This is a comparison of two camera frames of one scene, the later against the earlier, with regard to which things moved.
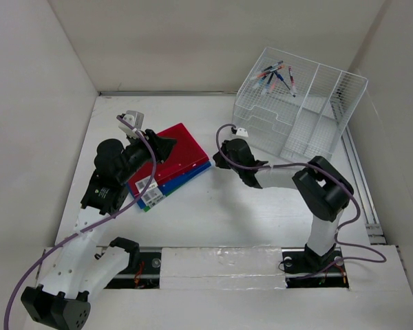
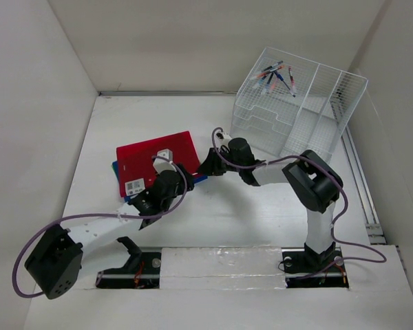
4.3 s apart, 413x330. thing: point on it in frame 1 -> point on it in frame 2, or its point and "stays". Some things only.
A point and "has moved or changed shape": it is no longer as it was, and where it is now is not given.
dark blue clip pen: (281, 78) stays
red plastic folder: (186, 153) has moved or changed shape
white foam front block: (222, 268) stays
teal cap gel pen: (268, 67) stays
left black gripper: (161, 146) -> (188, 178)
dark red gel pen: (292, 81) stays
